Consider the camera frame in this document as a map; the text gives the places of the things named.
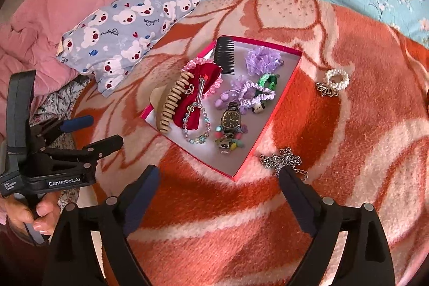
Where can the dark red cloth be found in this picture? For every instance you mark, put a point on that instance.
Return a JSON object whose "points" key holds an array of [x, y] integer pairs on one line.
{"points": [[20, 266]]}

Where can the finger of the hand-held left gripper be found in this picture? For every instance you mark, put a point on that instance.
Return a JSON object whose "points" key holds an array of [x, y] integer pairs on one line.
{"points": [[80, 123], [100, 145]]}

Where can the beige claw clip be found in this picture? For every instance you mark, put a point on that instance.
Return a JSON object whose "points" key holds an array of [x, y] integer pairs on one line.
{"points": [[167, 108]]}

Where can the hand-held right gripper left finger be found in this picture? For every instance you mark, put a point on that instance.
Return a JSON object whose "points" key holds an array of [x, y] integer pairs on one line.
{"points": [[140, 205]]}

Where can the pink quilt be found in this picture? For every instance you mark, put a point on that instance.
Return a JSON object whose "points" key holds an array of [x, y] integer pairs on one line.
{"points": [[67, 4]]}

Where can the silver wristwatch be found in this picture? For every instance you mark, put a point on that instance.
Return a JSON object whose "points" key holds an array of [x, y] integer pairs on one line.
{"points": [[230, 116]]}

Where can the pink lace scrunchie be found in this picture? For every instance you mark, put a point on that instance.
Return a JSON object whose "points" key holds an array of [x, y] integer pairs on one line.
{"points": [[194, 64]]}

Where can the purple frilly scrunchie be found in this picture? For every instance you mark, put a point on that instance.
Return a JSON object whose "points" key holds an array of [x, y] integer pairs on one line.
{"points": [[261, 60]]}

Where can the blue bear print pillow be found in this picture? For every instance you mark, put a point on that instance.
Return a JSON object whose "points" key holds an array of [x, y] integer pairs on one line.
{"points": [[117, 31]]}

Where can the orange patterned blanket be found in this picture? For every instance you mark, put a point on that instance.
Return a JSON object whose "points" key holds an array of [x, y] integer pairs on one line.
{"points": [[352, 138]]}

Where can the pink jewelry box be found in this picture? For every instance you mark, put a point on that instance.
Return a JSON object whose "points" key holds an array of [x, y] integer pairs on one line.
{"points": [[241, 152]]}

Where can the grey floral cloth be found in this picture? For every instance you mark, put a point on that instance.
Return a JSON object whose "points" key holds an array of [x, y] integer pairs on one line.
{"points": [[72, 95]]}

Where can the red velvet bow clip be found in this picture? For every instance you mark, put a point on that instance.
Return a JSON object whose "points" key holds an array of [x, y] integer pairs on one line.
{"points": [[207, 75]]}

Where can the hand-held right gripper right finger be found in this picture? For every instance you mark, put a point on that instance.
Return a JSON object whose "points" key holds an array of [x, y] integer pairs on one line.
{"points": [[300, 205]]}

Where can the person's left hand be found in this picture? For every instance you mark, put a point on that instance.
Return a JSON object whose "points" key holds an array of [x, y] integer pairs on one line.
{"points": [[45, 210]]}

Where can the pearl scrunchie with metal flower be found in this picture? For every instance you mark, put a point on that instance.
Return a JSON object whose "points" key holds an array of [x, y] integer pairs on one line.
{"points": [[326, 90]]}

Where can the black comb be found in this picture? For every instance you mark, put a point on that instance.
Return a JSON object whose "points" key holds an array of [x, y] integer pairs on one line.
{"points": [[224, 58]]}

